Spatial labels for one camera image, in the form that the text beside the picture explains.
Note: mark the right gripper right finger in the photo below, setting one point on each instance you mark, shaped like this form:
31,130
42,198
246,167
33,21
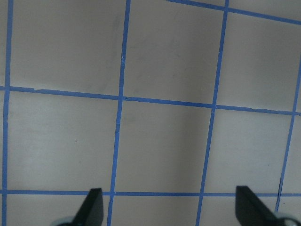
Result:
251,211

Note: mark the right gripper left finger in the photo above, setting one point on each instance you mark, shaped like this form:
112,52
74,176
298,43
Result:
90,213

